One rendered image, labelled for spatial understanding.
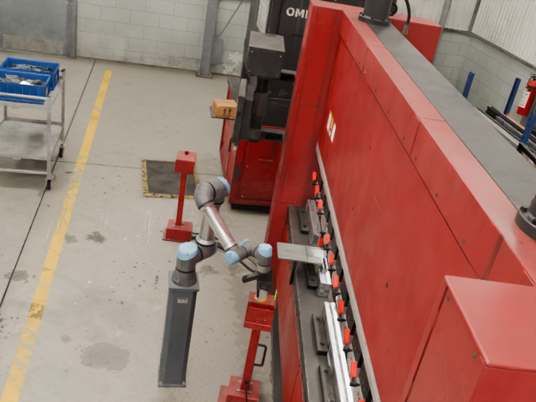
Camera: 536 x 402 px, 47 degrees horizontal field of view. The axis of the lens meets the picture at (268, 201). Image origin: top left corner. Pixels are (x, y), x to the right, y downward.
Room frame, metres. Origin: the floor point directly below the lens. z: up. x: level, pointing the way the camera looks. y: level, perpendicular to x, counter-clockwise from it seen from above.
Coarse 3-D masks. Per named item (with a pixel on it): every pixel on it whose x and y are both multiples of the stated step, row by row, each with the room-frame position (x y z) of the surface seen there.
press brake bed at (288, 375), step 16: (288, 224) 3.84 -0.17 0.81; (288, 240) 3.70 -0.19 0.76; (288, 272) 3.40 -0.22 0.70; (288, 288) 3.27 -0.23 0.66; (288, 304) 3.15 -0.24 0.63; (288, 320) 3.03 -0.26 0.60; (272, 336) 3.54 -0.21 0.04; (288, 336) 2.92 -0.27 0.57; (272, 352) 3.40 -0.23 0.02; (288, 352) 2.81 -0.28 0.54; (288, 368) 2.70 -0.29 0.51; (288, 384) 2.60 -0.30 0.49; (304, 384) 2.27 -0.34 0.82; (288, 400) 2.51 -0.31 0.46; (304, 400) 2.19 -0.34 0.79
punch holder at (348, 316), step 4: (348, 304) 2.28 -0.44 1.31; (348, 308) 2.27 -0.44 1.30; (348, 312) 2.25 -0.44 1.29; (352, 312) 2.19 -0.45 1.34; (344, 316) 2.28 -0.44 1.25; (348, 316) 2.23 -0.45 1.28; (352, 316) 2.18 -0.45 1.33; (348, 320) 2.22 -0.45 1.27; (352, 320) 2.17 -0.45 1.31; (344, 324) 2.25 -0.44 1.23; (348, 324) 2.20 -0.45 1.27; (352, 324) 2.15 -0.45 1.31; (344, 328) 2.23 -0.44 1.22; (348, 328) 2.19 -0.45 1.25; (352, 328) 2.14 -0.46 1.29; (344, 332) 2.22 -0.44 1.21; (352, 332) 2.14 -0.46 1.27; (352, 336) 2.14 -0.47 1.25; (352, 340) 2.14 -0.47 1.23; (344, 344) 2.17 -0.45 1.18
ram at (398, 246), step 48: (336, 96) 3.70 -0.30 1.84; (336, 144) 3.36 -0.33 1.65; (384, 144) 2.39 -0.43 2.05; (336, 192) 3.07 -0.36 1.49; (384, 192) 2.22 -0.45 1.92; (384, 240) 2.05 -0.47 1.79; (432, 240) 1.63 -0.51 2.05; (384, 288) 1.90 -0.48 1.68; (432, 288) 1.52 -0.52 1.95; (384, 336) 1.76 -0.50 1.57; (384, 384) 1.63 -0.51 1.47
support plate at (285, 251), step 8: (280, 248) 3.18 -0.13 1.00; (288, 248) 3.20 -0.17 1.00; (296, 248) 3.21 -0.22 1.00; (304, 248) 3.23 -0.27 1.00; (312, 248) 3.25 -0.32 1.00; (280, 256) 3.09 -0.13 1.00; (288, 256) 3.11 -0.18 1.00; (296, 256) 3.12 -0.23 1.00; (304, 256) 3.14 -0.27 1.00; (320, 264) 3.10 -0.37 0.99
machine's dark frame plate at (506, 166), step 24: (408, 48) 3.19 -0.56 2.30; (408, 72) 2.66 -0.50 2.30; (432, 72) 2.75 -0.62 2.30; (432, 96) 2.34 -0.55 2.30; (456, 96) 2.40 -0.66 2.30; (456, 120) 2.07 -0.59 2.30; (480, 120) 2.12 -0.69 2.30; (480, 144) 1.85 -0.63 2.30; (504, 144) 1.90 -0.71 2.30; (504, 168) 1.68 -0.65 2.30; (528, 168) 1.71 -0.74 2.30; (504, 192) 1.49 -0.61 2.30; (528, 192) 1.53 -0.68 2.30
